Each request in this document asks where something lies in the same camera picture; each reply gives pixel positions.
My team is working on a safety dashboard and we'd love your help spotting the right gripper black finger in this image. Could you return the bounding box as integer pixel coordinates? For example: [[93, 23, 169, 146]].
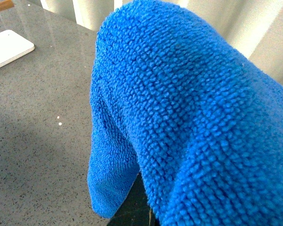
[[107, 173, 159, 226]]

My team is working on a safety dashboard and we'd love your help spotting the blue microfiber cloth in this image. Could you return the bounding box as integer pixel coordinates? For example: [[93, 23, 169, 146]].
[[87, 0, 283, 226]]

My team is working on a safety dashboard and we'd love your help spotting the white towel rack stand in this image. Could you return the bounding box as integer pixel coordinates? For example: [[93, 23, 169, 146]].
[[0, 30, 35, 68]]

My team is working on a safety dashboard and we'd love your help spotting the far wooden rack rod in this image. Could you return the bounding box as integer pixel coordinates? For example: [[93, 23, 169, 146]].
[[0, 0, 14, 12]]

